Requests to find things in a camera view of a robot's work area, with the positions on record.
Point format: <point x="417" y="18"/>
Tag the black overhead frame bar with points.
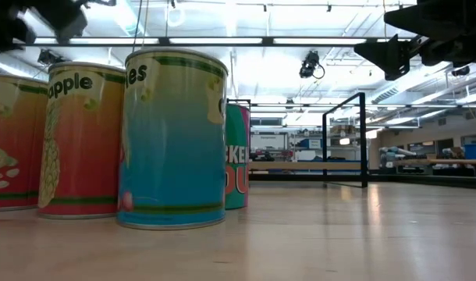
<point x="265" y="41"/>

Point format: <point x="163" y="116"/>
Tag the wooden shelf with black frame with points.
<point x="304" y="165"/>

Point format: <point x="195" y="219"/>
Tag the blue cherries label can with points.
<point x="171" y="148"/>

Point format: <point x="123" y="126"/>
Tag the black overhead camera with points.
<point x="310" y="62"/>

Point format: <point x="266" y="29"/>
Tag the white robot arm on bench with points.
<point x="396" y="153"/>

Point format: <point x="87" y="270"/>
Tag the green chicken soup can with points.
<point x="237" y="132"/>

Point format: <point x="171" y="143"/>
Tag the orange pineapple label can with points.
<point x="82" y="148"/>

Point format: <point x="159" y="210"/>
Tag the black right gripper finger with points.
<point x="390" y="56"/>
<point x="452" y="19"/>

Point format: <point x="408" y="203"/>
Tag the black metal table frame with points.
<point x="417" y="180"/>

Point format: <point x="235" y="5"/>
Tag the red-orange label can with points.
<point x="15" y="129"/>

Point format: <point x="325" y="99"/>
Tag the black ceiling-mounted device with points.
<point x="460" y="71"/>

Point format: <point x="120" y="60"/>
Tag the wooden background workbench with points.
<point x="441" y="162"/>

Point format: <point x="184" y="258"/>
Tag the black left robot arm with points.
<point x="4" y="27"/>

